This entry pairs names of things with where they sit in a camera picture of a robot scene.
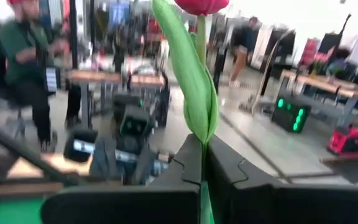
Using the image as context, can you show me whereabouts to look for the red box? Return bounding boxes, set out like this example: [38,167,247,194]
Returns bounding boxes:
[327,125,358,156]

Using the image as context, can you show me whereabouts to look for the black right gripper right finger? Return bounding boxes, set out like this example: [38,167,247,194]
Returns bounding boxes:
[206,135,358,224]

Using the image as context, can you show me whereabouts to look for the black box with green lights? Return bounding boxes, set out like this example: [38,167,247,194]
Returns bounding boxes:
[271,95,311,134]

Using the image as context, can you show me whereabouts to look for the black floor mat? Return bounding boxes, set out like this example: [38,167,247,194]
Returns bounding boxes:
[319,155,358,187]

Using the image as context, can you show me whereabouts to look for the person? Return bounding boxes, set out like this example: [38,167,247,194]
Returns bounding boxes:
[230,16,260,90]
[0,0,70,152]

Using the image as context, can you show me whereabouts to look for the black table frame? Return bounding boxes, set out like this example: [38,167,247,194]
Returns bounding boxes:
[0,114,80,187]

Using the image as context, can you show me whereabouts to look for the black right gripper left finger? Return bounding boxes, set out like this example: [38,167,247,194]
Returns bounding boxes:
[40,133,203,224]

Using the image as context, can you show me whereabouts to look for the wooden table with grey legs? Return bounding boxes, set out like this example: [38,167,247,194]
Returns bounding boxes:
[280,70,358,125]

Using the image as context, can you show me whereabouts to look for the red artificial tulip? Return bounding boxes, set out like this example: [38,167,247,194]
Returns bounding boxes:
[152,0,230,224]

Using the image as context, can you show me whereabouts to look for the pink flower bunch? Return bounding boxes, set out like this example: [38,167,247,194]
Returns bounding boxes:
[311,51,334,74]

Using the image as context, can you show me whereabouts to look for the green table mat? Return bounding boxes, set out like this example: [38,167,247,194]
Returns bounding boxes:
[0,189,45,224]

